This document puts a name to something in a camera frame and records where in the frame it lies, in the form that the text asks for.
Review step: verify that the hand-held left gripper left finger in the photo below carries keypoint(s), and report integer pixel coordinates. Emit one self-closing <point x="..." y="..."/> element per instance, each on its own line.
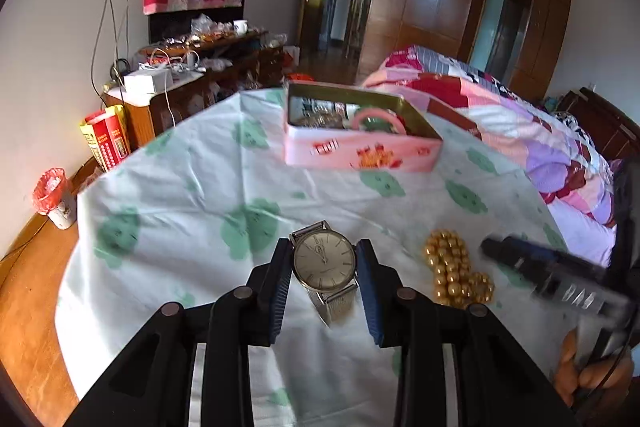
<point x="277" y="292"/>

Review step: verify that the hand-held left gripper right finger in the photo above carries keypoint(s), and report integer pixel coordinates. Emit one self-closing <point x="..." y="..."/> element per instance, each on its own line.
<point x="369" y="292"/>

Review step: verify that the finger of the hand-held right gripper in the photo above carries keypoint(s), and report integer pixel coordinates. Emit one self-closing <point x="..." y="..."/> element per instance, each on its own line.
<point x="560" y="274"/>

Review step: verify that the silver wristwatch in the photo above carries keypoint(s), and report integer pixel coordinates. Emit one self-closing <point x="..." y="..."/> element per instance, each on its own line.
<point x="323" y="258"/>

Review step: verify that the pink tin box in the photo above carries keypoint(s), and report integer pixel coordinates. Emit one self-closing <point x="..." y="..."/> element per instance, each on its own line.
<point x="350" y="152"/>

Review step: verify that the green jade bangle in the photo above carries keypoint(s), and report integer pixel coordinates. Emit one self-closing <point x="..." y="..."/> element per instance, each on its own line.
<point x="362" y="116"/>

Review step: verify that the person's right hand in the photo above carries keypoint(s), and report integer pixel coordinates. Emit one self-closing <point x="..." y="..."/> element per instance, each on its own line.
<point x="600" y="379"/>

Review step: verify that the wooden headboard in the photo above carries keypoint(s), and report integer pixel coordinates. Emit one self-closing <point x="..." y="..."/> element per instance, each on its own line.
<point x="610" y="127"/>

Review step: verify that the white green-print bed sheet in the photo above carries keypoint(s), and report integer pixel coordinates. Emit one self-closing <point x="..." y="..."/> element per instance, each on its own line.
<point x="175" y="207"/>

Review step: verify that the pink patchwork quilt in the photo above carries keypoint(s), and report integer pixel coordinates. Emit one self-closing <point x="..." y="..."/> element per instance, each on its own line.
<point x="500" y="122"/>

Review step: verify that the orange plastic bag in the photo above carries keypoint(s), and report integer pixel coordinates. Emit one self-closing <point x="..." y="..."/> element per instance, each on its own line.
<point x="300" y="77"/>

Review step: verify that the wooden television cabinet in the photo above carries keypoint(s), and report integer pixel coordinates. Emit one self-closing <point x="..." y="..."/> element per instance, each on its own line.
<point x="200" y="87"/>

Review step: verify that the red and yellow bag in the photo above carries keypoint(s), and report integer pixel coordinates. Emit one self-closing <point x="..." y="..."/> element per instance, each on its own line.
<point x="105" y="139"/>

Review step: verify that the waste bin with red liner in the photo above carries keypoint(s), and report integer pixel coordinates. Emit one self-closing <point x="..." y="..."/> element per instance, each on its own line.
<point x="55" y="202"/>

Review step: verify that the white cardboard box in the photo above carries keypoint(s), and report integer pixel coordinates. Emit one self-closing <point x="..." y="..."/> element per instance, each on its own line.
<point x="147" y="82"/>

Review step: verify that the white mug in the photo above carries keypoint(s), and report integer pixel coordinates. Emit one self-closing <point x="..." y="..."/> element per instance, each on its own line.
<point x="240" y="26"/>

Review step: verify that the wooden wardrobe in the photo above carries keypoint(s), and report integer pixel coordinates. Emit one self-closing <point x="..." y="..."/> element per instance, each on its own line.
<point x="400" y="22"/>

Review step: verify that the black television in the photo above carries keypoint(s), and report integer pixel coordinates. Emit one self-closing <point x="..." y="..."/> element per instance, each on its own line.
<point x="172" y="24"/>

